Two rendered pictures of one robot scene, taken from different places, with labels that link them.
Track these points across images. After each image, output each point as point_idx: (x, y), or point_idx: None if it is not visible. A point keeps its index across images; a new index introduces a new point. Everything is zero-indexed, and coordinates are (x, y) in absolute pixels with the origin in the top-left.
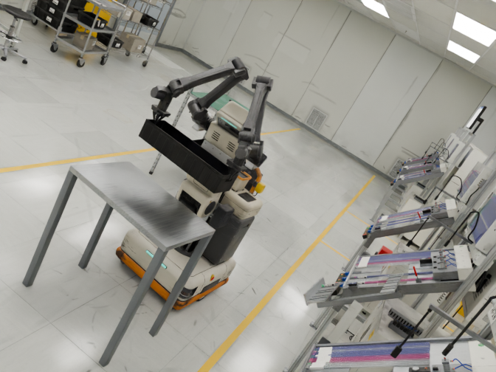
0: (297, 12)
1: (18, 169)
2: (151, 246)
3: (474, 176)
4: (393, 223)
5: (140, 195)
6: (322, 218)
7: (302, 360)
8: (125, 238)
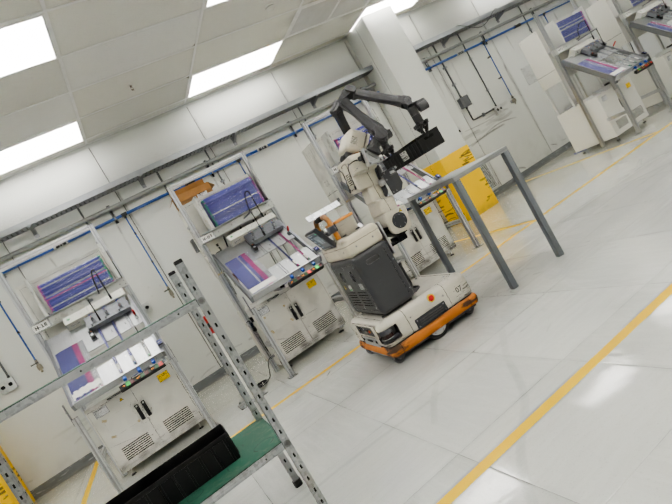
0: None
1: (632, 321)
2: (442, 273)
3: (80, 268)
4: (127, 349)
5: (455, 172)
6: None
7: (340, 341)
8: (465, 279)
